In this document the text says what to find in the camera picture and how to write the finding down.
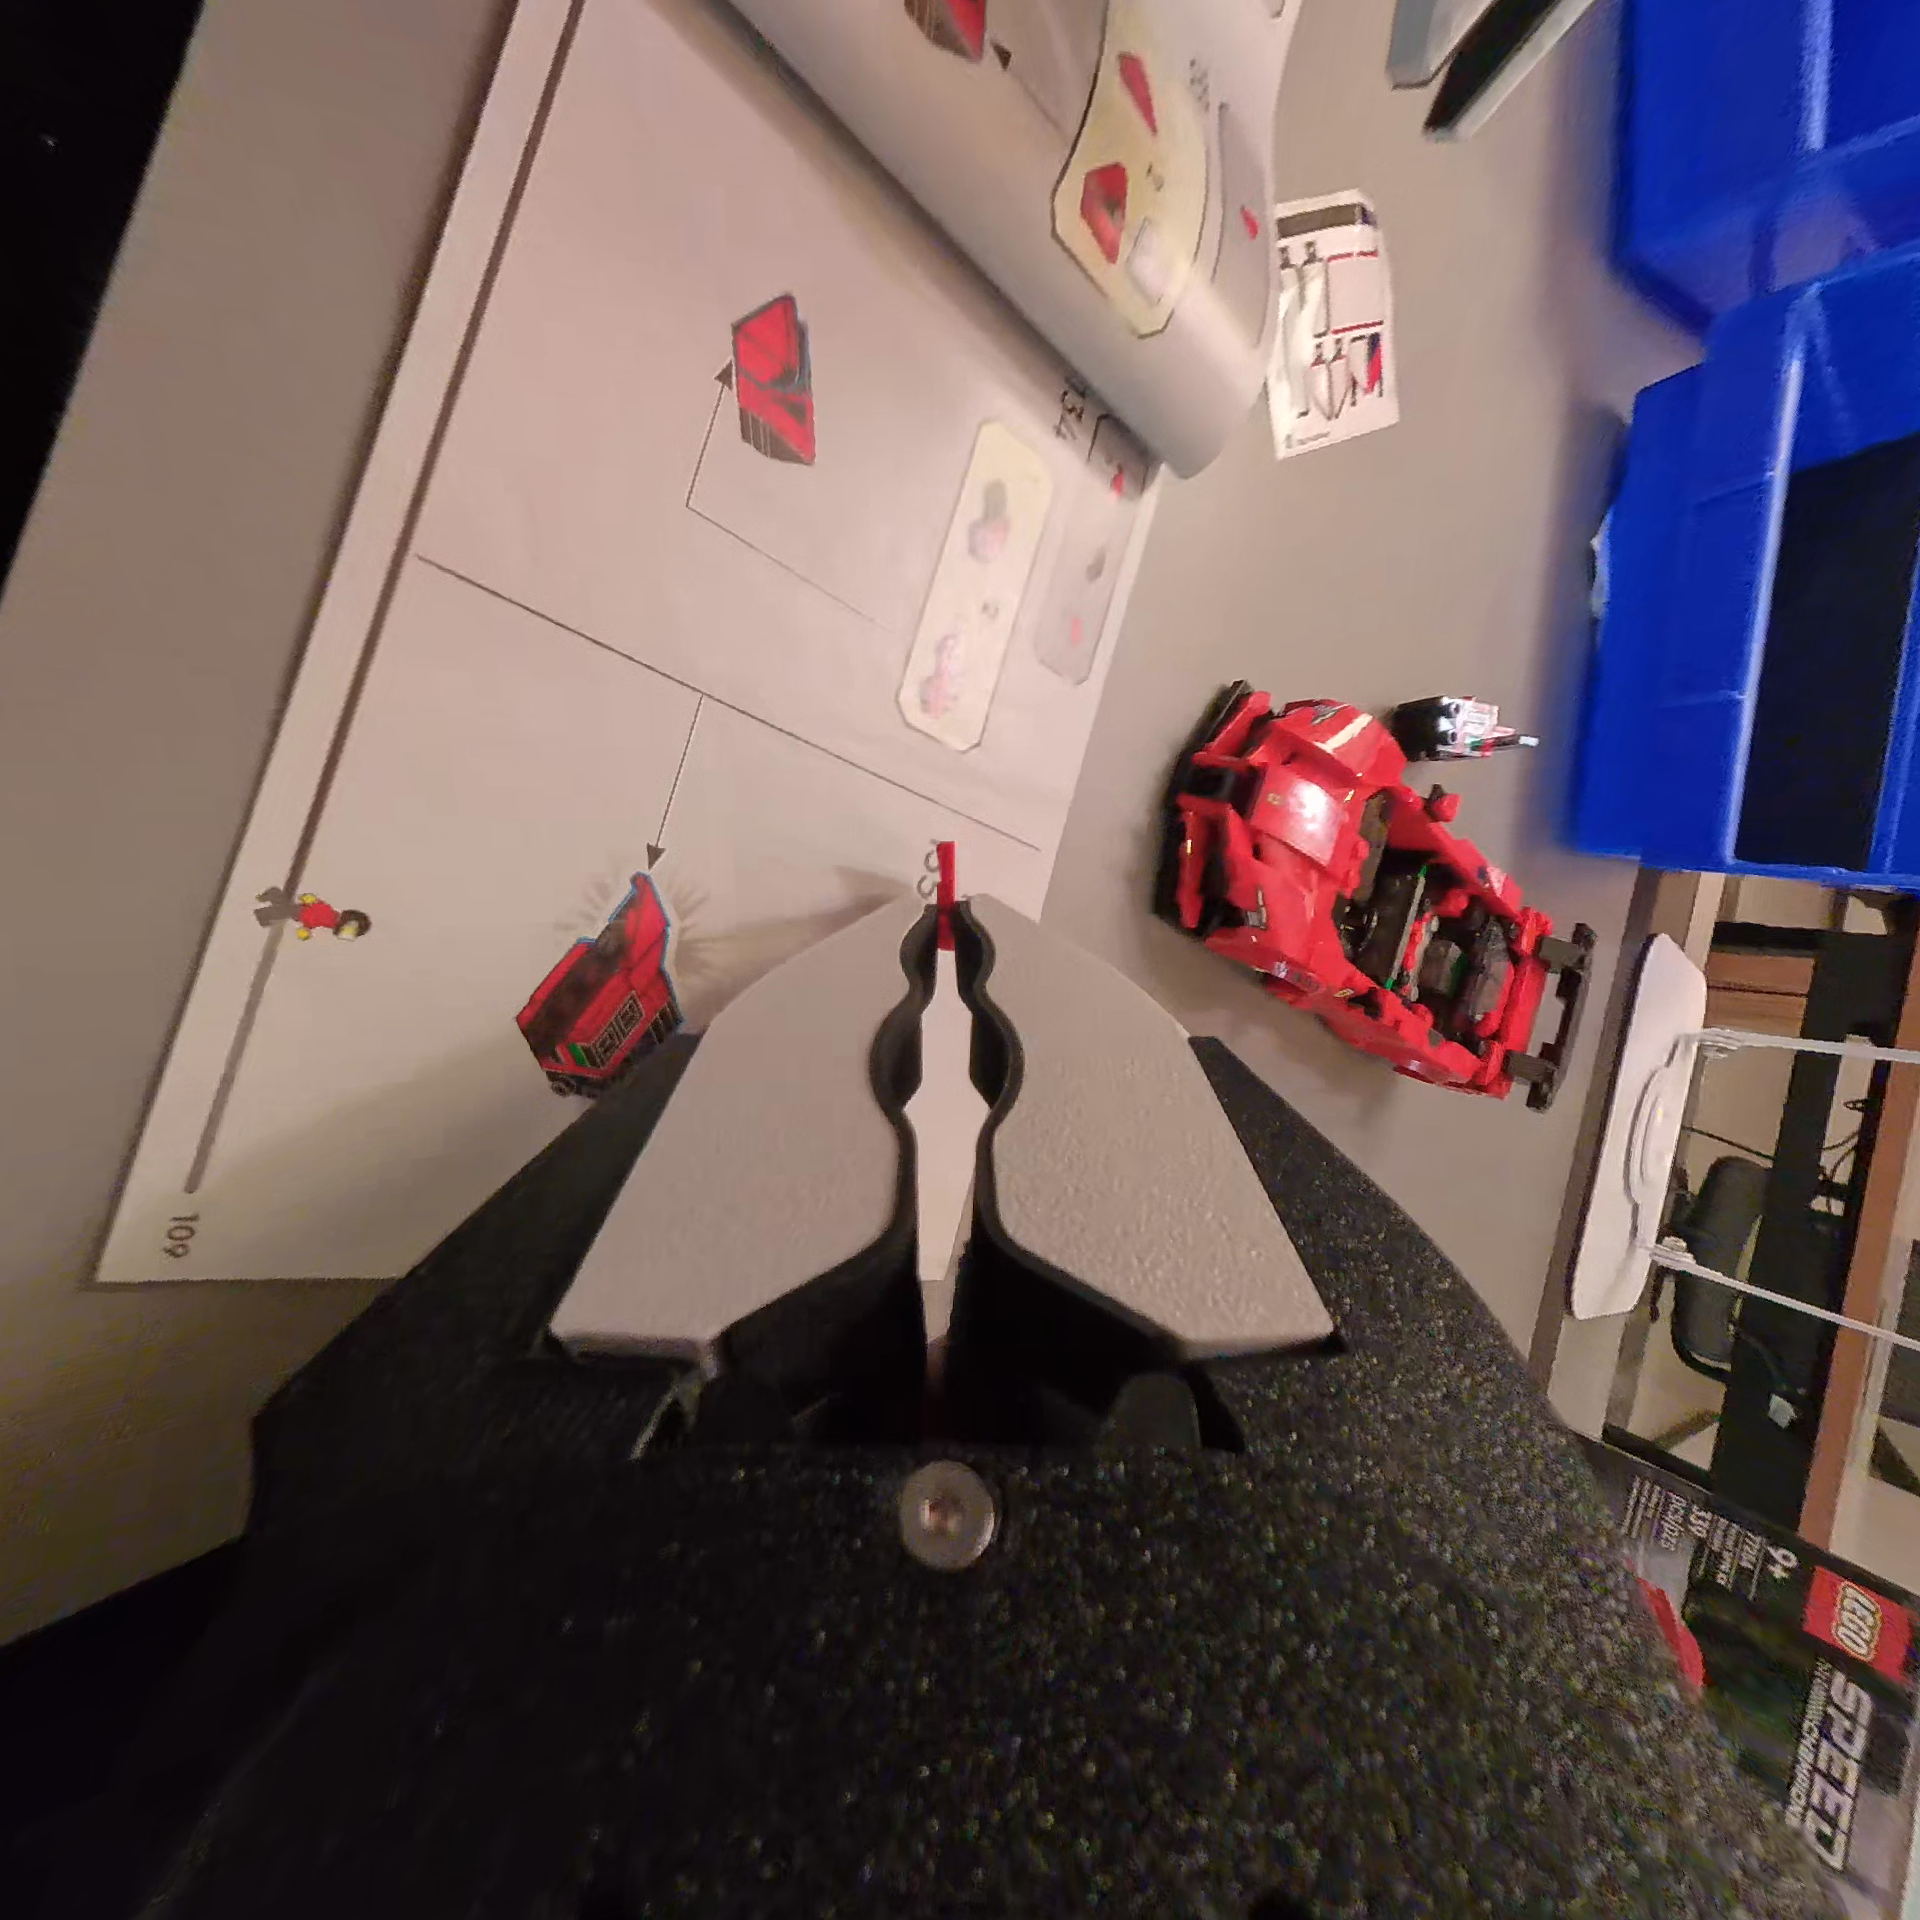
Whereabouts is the lego instruction booklet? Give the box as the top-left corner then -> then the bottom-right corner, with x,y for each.
90,0 -> 1297,1286

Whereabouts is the white sticker sheet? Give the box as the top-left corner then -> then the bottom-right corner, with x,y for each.
1261,190 -> 1404,462

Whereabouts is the red black green lego assembly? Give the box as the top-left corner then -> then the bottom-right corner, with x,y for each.
1386,689 -> 1545,770

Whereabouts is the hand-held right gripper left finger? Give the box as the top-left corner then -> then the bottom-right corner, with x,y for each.
545,896 -> 946,1396

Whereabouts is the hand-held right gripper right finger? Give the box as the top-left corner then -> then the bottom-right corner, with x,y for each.
956,896 -> 1340,1396

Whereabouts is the lego set box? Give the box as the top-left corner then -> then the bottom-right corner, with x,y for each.
1583,1436 -> 1920,1886

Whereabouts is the blue plastic bin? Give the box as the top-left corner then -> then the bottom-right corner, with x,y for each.
1610,0 -> 1920,326
1568,240 -> 1920,893

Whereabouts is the white stand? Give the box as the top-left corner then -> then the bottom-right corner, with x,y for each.
1568,930 -> 1920,1358

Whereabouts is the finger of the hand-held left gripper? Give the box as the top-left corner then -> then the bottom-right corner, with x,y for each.
1386,0 -> 1481,88
1424,0 -> 1609,144

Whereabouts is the red lego car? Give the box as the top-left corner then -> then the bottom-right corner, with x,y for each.
1151,681 -> 1594,1112

